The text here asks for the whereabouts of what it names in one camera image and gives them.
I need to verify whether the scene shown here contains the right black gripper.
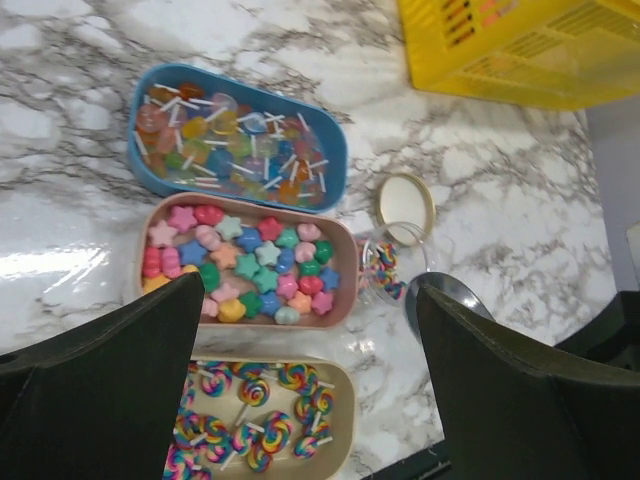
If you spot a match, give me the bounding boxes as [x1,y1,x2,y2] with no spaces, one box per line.
[556,291,640,370]

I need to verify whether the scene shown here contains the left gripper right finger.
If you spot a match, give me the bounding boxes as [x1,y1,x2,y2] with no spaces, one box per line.
[417,286,639,479]

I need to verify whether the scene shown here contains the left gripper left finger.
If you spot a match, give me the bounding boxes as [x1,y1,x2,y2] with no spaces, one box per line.
[1,273,204,479]

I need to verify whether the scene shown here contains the silver metal scoop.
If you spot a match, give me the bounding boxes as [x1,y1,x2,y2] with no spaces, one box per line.
[403,272,496,346]

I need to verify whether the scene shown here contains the beige tray rainbow lollipops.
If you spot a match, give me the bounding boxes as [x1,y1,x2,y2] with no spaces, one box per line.
[163,355,356,479]

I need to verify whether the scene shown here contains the pink tray star candies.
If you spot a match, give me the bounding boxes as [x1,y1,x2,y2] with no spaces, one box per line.
[135,193,358,330]

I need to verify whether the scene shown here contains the blue tray clear lollipops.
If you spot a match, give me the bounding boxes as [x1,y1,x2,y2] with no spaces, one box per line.
[128,63,348,214]

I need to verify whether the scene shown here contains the clear glass jar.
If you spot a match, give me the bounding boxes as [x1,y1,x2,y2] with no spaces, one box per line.
[356,221,438,307]

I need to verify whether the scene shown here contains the yellow plastic basket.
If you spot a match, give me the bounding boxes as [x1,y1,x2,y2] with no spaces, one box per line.
[399,0,639,111]

